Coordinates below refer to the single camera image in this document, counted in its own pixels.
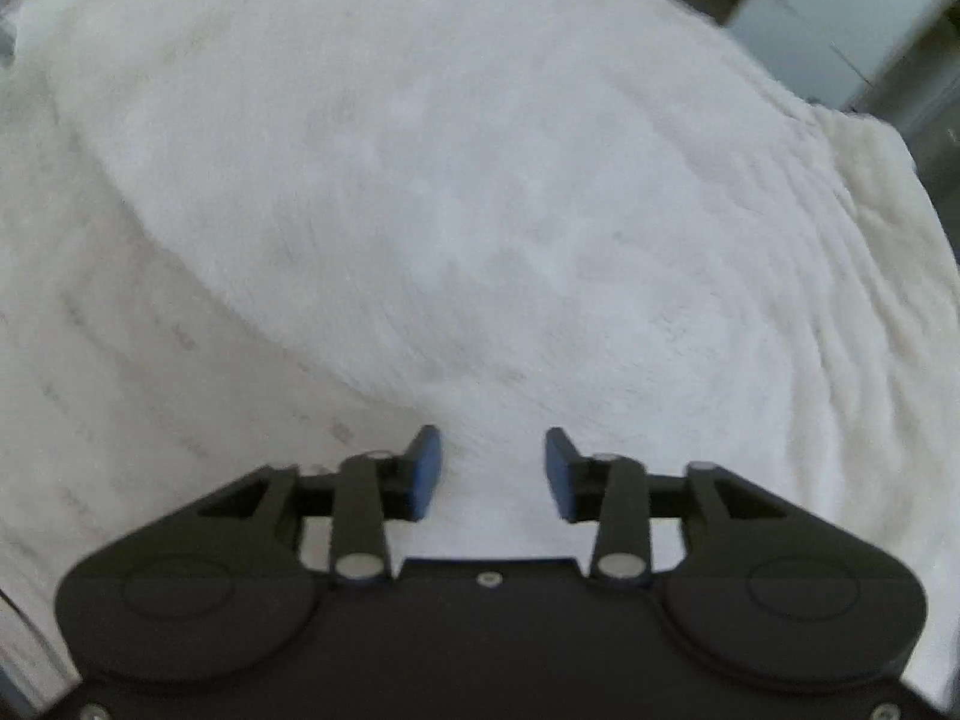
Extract white fluffy fleece garment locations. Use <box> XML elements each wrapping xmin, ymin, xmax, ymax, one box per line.
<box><xmin>13</xmin><ymin>0</ymin><xmax>858</xmax><ymax>407</ymax></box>

